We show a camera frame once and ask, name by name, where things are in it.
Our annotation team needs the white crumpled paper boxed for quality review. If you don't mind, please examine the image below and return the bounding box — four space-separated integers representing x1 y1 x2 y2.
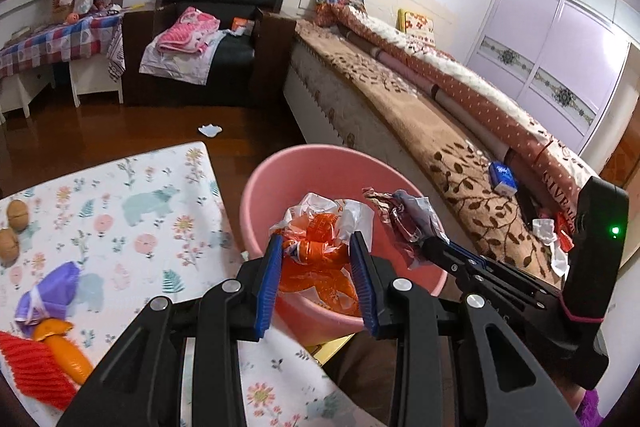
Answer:
531 218 571 278

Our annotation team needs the red foam net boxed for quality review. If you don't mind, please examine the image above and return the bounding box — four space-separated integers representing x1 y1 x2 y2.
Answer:
0 331 76 410

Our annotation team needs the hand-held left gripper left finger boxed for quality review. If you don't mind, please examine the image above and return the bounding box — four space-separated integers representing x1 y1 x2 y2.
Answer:
55 233 285 427

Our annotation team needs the pink plastic bucket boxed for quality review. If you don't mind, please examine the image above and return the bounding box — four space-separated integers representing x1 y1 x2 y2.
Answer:
240 144 449 348

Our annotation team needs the pink folded blanket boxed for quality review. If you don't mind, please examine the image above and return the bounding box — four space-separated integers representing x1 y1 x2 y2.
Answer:
156 6 221 55

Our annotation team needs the white pale cloth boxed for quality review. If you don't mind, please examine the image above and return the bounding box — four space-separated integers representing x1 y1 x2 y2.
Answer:
139 29 241 86

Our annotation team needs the yellow floral pillow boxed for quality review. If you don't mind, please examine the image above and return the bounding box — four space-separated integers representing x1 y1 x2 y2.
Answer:
396 8 437 44

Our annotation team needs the bed with brown blanket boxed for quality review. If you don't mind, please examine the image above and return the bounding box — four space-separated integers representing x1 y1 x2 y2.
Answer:
295 19 566 288

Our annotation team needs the brown wooden door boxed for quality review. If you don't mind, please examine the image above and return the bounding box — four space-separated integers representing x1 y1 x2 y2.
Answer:
605 112 640 188

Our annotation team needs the orange plastic wrapper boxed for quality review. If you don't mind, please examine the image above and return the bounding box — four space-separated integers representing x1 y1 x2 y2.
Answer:
32 318 95 385

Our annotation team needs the patterned hanging cloth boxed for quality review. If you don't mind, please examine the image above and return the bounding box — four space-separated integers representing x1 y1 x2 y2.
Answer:
106 24 126 82

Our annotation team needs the person's right forearm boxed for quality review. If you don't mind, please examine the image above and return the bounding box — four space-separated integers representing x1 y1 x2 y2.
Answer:
575 387 608 427

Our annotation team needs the blue tissue packet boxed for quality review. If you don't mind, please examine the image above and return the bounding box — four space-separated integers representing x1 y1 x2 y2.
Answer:
487 161 517 195

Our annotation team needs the checked tablecloth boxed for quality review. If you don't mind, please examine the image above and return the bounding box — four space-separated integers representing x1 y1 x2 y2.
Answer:
0 13 123 80

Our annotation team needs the floral bear tablecloth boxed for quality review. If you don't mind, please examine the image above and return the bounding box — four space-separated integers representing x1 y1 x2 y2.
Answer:
0 141 391 427

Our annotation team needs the white low cabinet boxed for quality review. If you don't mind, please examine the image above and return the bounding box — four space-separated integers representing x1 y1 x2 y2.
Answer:
68 57 125 108
0 67 56 120

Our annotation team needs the maroon white wrapper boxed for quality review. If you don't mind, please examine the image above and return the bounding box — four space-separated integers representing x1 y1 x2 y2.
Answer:
362 187 448 270

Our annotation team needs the lilac sliding wardrobe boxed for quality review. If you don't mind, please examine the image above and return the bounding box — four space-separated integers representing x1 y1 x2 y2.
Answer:
465 0 640 158

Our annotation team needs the white bed base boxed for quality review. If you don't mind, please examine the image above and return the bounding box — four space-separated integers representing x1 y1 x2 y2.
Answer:
282 42 436 168

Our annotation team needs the purple plastic wrapper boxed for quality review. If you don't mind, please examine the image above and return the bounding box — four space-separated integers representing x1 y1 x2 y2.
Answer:
14 261 83 325

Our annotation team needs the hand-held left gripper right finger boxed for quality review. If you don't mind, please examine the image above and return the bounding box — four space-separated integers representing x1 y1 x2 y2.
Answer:
349 231 583 427

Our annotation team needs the orange and white plastic bag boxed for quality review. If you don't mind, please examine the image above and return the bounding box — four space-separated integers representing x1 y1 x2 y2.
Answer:
270 192 376 318

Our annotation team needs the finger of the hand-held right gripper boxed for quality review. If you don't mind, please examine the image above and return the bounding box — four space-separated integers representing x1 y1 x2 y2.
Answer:
442 237 563 300
424 238 546 308

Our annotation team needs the red packet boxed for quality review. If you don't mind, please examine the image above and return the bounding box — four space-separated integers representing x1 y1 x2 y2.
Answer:
555 212 576 253

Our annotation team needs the orange dotted quilt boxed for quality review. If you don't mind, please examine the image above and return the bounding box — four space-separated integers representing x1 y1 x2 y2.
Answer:
315 4 601 228

